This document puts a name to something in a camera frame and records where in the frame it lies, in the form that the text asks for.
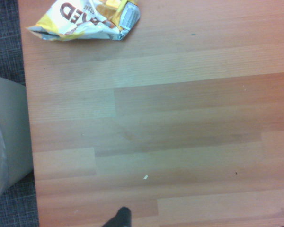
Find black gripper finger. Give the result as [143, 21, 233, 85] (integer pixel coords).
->
[101, 206, 133, 227]

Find white yellow chip bag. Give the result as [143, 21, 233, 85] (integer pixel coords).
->
[26, 0, 141, 42]

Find white plastic trash bin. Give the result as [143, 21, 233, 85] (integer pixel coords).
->
[0, 74, 35, 202]

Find wooden coffee table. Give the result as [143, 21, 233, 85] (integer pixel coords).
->
[17, 0, 284, 227]

